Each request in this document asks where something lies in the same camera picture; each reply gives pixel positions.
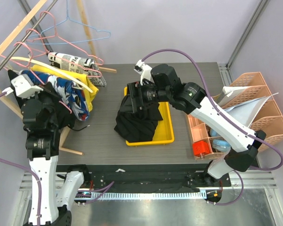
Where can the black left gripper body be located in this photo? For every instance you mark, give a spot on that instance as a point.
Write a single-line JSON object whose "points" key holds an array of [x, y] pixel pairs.
{"points": [[47, 98]]}

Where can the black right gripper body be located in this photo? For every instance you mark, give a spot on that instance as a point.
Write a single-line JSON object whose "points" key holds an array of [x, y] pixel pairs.
{"points": [[149, 93]]}

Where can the blue white patterned garment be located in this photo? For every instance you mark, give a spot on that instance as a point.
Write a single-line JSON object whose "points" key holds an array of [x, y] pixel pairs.
{"points": [[65, 88]]}

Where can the black trousers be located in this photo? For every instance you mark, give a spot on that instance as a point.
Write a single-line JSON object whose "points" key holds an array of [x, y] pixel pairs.
{"points": [[137, 127]]}

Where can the cream plastic hanger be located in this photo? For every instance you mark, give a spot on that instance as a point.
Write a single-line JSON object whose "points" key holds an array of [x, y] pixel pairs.
{"points": [[53, 69]]}

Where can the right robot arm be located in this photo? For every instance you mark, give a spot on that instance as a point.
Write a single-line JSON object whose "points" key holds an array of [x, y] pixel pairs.
{"points": [[161, 84]]}

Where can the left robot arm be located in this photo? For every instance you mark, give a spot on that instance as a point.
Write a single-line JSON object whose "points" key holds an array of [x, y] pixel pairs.
{"points": [[40, 118]]}

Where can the newspaper print trousers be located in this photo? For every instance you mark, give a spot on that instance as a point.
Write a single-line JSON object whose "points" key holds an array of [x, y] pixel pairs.
{"points": [[79, 65]]}

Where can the yellow plastic tray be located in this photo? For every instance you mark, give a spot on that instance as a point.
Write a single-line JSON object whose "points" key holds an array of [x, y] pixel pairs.
{"points": [[164, 133]]}

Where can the yellow garment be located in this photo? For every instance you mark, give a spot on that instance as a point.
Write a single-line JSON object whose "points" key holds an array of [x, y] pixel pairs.
{"points": [[82, 77]]}

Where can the orange cube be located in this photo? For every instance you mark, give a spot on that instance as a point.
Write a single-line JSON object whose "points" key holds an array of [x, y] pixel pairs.
{"points": [[201, 149]]}

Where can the peach compartment desk organizer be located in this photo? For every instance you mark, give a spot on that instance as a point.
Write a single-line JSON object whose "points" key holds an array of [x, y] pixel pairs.
{"points": [[200, 131]]}

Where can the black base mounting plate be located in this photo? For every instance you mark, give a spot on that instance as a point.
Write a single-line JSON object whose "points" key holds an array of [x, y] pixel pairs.
{"points": [[153, 178]]}

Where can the light blue headphones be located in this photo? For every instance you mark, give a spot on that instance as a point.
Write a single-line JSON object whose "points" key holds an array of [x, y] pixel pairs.
{"points": [[219, 145]]}

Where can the white papers in rack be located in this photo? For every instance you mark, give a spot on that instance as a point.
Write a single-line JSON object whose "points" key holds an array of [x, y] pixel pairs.
{"points": [[243, 103]]}

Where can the peach file rack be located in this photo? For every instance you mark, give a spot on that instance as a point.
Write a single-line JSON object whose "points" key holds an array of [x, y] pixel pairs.
{"points": [[269, 119]]}

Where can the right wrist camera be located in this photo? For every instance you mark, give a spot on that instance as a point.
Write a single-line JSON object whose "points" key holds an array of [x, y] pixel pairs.
{"points": [[144, 70]]}

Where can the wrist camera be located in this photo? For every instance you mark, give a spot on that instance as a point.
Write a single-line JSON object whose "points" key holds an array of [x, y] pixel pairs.
{"points": [[23, 87], [144, 70]]}

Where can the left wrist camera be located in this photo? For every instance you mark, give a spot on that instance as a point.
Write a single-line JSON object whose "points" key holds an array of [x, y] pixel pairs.
{"points": [[23, 87]]}

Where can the wooden clothes rack frame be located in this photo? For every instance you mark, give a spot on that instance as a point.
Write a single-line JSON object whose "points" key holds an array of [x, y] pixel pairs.
{"points": [[23, 23]]}

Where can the empty pink wire hanger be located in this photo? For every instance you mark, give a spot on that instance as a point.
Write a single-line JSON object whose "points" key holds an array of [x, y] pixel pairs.
{"points": [[40, 40]]}

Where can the pink wire hanger with newsprint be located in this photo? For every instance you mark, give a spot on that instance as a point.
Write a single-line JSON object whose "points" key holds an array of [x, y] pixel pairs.
{"points": [[67, 49]]}

